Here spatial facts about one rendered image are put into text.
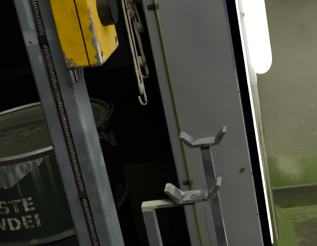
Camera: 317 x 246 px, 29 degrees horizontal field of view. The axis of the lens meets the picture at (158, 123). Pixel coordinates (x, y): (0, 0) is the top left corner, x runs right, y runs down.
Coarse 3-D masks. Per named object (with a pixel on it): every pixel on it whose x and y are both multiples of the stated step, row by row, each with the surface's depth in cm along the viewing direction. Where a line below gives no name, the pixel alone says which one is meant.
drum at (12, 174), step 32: (96, 128) 193; (0, 160) 181; (32, 160) 182; (0, 192) 186; (32, 192) 185; (128, 192) 212; (0, 224) 190; (32, 224) 189; (64, 224) 191; (128, 224) 212
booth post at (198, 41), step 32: (160, 0) 133; (192, 0) 132; (224, 0) 132; (192, 32) 135; (224, 32) 134; (160, 64) 138; (192, 64) 137; (224, 64) 136; (192, 96) 140; (224, 96) 139; (192, 128) 143; (192, 160) 146; (224, 160) 144; (224, 192) 147; (192, 224) 152; (224, 224) 150; (256, 224) 149
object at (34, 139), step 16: (16, 112) 232; (32, 112) 229; (96, 112) 214; (0, 128) 218; (16, 128) 215; (32, 128) 211; (0, 144) 201; (16, 144) 197; (32, 144) 195; (48, 144) 192
